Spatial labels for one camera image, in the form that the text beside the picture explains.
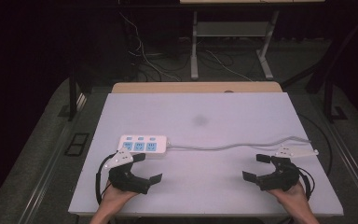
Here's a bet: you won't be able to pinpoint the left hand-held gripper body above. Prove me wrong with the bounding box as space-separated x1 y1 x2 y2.
104 147 152 195

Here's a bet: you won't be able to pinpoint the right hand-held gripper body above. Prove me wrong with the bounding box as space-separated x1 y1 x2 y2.
255 145 320 192

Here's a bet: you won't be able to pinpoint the white power strip blue sockets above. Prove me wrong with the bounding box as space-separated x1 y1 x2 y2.
117 134 169 157

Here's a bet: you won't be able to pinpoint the person's left hand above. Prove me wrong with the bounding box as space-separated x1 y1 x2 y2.
101 181 139 213

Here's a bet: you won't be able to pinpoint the person's right hand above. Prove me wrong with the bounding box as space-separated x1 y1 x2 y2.
267 181 311 213

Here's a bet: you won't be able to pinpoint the white foam board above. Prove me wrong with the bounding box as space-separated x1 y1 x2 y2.
67 91 345 217

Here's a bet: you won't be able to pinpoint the wooden table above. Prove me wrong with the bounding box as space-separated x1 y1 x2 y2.
111 81 283 94

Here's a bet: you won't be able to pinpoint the black stand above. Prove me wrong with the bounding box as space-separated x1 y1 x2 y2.
322 69 350 124

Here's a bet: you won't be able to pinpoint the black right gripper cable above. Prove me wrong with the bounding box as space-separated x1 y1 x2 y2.
297 166 316 201

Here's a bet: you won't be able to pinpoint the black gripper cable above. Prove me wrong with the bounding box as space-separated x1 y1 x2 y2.
297 166 316 201
94 153 117 206

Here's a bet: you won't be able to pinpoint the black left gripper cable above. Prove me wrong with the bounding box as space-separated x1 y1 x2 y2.
94 153 117 206

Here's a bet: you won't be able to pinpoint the grey power strip cable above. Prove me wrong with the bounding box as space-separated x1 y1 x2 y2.
166 135 312 152

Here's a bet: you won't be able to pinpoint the black floor cable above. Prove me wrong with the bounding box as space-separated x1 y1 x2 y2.
297 112 334 176

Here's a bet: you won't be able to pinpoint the black rectangular floor frame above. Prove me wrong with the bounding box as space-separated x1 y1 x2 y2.
63 133 90 158

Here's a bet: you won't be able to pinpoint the metal floor rail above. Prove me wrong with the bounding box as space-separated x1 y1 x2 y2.
18 92 89 224
310 102 358 214

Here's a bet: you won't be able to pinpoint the thin white floor cable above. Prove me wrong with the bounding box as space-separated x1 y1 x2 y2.
204 49 254 82

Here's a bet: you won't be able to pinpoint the grey metal desk frame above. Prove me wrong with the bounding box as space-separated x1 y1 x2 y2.
190 9 280 81

